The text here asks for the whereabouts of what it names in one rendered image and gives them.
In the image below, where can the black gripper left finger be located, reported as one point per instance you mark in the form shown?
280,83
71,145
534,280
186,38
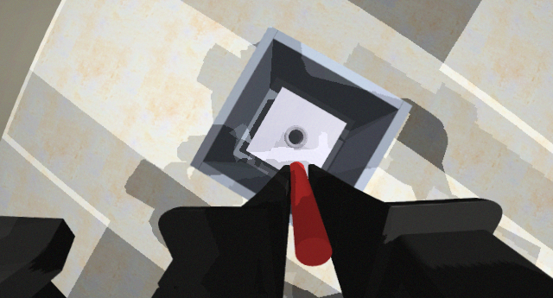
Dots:
260,227

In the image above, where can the red peg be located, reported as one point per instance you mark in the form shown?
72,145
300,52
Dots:
311,241

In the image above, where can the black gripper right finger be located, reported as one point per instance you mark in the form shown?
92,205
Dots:
362,229

